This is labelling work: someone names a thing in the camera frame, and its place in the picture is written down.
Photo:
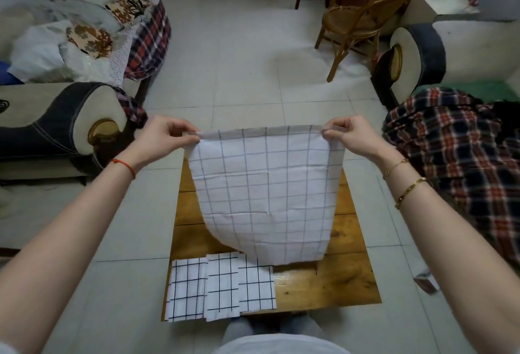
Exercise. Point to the person's right hand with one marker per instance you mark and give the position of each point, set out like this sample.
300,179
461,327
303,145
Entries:
361,138

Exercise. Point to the red plaid blanket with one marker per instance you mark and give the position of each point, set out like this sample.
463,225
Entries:
459,155

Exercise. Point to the black backpack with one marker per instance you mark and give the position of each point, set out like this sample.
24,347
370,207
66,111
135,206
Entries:
510,116

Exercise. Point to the white side cabinet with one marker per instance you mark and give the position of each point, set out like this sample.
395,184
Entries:
438,6

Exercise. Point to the rattan chair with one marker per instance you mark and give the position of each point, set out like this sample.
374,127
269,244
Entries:
365,4

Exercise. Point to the green cloth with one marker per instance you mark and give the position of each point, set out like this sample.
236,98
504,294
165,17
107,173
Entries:
487,90

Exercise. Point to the white plastic bag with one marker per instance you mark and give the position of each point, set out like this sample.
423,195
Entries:
36,53

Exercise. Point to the wooden table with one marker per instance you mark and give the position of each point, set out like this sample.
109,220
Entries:
325,284

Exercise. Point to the person's white shirt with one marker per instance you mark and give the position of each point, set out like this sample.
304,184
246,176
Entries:
280,345

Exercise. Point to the person's left hand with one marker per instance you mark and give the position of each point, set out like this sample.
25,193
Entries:
158,142

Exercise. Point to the small white orange box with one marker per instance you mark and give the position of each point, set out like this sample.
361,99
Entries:
426,282

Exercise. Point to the grid cloth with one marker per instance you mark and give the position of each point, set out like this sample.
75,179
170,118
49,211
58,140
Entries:
264,195
258,288
185,288

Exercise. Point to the person's left forearm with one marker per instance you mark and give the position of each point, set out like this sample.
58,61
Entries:
61,256

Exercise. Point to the blue round object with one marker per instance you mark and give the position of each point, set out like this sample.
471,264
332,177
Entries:
8,75

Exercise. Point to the small plaid cloth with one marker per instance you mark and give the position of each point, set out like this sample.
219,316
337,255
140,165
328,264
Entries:
150,45

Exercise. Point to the cream and denim armchair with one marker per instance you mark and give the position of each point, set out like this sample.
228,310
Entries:
48,122

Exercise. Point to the long cream and denim sofa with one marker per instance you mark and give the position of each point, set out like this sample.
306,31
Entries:
475,49

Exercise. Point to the floral patterned blanket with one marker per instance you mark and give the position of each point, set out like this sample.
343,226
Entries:
93,37

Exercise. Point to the person's denim trousers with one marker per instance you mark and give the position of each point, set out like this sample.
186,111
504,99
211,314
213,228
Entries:
243,325

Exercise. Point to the person's right forearm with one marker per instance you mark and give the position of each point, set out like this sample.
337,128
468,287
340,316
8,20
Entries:
467,252

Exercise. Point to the gold bangle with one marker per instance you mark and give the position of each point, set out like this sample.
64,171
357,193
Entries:
410,189

